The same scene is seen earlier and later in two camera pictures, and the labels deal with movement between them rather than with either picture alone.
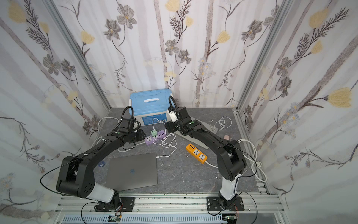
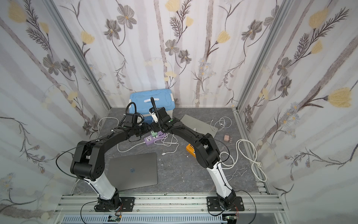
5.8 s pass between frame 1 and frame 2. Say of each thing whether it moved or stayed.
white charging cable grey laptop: stayed
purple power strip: stayed
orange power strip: stayed
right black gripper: moved
